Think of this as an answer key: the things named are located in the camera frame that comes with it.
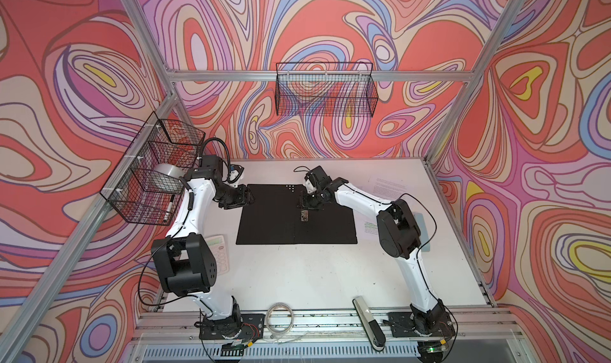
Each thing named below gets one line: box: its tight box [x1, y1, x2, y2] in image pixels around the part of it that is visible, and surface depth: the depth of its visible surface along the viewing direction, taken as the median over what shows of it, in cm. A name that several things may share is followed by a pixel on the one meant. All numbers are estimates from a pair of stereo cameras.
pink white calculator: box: [204, 234, 230, 275], surface depth 88 cm
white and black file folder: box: [236, 183, 358, 245], surface depth 98 cm
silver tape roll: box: [153, 163, 187, 183], surface depth 74 cm
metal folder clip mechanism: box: [299, 209, 309, 223], surface depth 101 cm
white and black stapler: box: [352, 296, 386, 352], surface depth 72 cm
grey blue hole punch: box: [412, 212, 431, 252], surface depth 92 cm
